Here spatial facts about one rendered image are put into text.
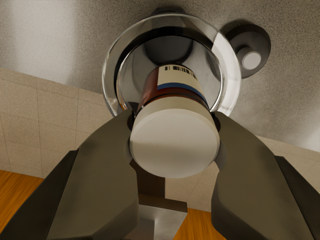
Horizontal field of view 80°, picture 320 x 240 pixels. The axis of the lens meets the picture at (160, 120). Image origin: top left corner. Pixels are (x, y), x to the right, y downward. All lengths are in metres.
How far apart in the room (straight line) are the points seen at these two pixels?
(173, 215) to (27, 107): 1.47
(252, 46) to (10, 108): 1.81
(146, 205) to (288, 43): 0.56
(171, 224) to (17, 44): 0.66
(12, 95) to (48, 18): 1.48
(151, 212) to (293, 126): 0.48
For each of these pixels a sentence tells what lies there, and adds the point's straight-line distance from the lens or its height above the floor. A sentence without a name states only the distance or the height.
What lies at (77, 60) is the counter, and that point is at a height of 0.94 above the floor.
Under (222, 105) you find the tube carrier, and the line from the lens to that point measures 0.16.
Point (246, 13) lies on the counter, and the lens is 0.39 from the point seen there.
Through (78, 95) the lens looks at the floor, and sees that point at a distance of 1.59.
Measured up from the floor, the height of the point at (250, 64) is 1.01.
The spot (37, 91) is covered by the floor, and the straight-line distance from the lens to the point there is 1.72.
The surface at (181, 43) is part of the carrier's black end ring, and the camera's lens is 0.36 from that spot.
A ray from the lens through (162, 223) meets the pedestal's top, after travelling 0.75.
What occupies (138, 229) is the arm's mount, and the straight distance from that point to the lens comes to 0.71.
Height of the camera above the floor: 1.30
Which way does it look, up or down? 57 degrees down
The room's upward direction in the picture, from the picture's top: 177 degrees counter-clockwise
